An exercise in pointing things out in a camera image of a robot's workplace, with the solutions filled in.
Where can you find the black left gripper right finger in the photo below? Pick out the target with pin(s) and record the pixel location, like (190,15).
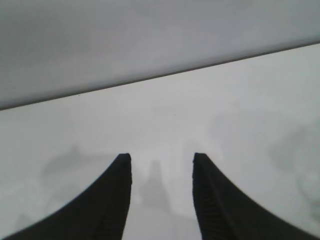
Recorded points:
(225,212)

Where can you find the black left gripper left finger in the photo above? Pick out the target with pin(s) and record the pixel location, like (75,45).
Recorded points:
(95,212)

